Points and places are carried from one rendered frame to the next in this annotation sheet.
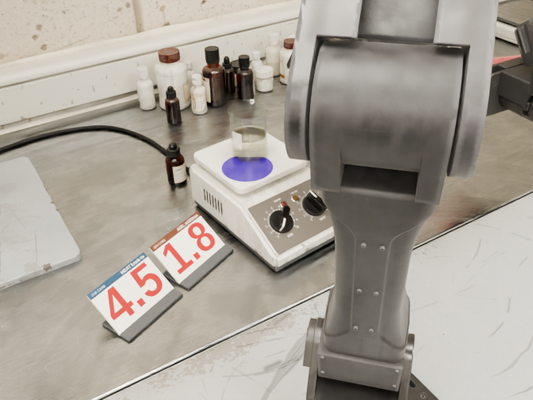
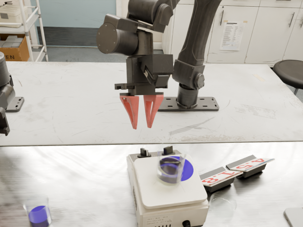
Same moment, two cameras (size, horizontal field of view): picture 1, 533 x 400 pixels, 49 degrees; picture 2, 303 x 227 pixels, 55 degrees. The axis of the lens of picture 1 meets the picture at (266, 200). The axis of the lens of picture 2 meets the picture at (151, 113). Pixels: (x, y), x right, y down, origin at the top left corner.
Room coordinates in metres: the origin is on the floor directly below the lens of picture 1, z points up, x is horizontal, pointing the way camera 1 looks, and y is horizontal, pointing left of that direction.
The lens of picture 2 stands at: (1.06, 0.14, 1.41)
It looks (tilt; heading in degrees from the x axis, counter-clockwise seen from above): 35 degrees down; 203
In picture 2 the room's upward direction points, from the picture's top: 4 degrees clockwise
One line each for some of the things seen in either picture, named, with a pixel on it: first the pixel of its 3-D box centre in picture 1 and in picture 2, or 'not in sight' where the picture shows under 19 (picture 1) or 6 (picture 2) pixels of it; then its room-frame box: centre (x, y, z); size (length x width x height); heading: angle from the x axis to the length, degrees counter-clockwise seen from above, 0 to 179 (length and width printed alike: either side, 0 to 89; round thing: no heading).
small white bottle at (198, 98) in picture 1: (198, 94); not in sight; (1.00, 0.12, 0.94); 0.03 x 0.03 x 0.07
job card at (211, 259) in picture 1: (192, 248); (217, 175); (0.58, 0.10, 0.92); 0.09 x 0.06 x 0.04; 144
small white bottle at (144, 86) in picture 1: (144, 87); not in sight; (1.03, 0.22, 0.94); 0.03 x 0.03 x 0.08
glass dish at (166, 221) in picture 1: (174, 225); (222, 205); (0.64, 0.13, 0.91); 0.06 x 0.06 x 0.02
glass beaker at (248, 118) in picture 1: (249, 130); (169, 165); (0.70, 0.02, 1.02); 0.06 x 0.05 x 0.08; 167
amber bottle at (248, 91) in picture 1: (244, 77); not in sight; (1.06, 0.04, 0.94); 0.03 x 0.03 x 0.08
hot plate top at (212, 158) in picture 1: (250, 159); (168, 178); (0.69, 0.02, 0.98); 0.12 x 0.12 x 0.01; 37
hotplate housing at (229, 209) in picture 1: (262, 192); (163, 183); (0.67, 0.01, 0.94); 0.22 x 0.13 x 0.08; 37
